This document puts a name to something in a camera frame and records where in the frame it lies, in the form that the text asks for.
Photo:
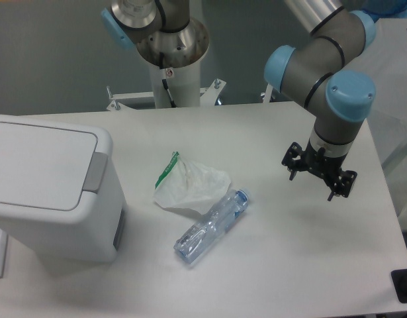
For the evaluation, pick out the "clear plastic zip bag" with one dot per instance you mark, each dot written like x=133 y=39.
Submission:
x=186 y=184

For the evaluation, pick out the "crushed clear plastic bottle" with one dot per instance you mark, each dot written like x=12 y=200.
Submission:
x=212 y=225

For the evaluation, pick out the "white trash can lid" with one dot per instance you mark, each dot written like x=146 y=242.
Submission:
x=45 y=166

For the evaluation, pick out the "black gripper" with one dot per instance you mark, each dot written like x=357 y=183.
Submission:
x=323 y=160

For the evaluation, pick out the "black device at table edge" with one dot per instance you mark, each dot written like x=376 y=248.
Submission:
x=399 y=279

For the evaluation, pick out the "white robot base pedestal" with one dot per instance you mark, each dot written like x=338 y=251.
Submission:
x=171 y=87

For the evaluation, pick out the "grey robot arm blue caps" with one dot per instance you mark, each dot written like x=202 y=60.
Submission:
x=173 y=44

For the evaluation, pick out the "white trash can body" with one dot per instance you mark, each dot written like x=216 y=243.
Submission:
x=91 y=231

